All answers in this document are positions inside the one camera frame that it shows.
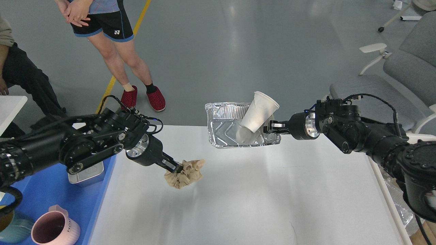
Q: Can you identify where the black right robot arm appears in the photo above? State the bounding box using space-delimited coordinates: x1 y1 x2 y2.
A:
263 94 436 222

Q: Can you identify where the white chair base far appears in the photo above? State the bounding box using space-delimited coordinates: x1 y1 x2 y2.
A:
377 0 436 33

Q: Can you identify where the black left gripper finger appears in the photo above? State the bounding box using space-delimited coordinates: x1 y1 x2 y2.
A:
160 155 184 173

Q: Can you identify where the brown paper napkin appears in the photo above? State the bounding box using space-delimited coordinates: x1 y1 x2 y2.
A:
164 159 206 189

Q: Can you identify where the white paper cup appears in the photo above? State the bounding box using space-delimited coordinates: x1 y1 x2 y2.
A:
241 91 279 132

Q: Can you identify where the square stainless steel tray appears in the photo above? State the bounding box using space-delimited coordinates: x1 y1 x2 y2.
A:
67 161 105 187

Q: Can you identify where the aluminium foil tray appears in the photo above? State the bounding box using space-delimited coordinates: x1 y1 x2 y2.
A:
205 102 281 148

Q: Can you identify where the pink mug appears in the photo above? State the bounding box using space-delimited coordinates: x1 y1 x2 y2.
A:
31 205 81 245

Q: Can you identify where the teal ceramic mug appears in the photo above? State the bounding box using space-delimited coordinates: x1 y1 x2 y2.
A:
0 211 34 244

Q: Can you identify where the blue plastic tray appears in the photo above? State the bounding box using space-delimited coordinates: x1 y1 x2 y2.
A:
13 156 116 245

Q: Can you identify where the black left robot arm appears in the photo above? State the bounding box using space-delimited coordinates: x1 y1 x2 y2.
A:
0 99 183 217

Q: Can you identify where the white waste bin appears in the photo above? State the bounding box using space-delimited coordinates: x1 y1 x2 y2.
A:
370 133 436 245

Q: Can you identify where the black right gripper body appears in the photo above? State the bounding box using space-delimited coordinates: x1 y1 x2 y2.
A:
280 112 320 141

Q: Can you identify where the standing person in shorts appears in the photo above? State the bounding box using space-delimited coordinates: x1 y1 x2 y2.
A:
56 0 166 112

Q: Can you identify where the white side table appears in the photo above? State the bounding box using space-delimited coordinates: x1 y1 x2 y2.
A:
0 96 28 134

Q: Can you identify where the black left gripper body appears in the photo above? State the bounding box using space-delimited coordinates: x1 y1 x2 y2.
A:
126 134 165 167

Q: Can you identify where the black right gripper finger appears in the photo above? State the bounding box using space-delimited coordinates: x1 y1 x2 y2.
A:
263 120 290 134

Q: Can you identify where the seated person in black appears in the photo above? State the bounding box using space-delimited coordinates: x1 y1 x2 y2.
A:
0 18 67 130

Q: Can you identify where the grey office chair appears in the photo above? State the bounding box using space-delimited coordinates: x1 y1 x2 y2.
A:
329 11 436 135

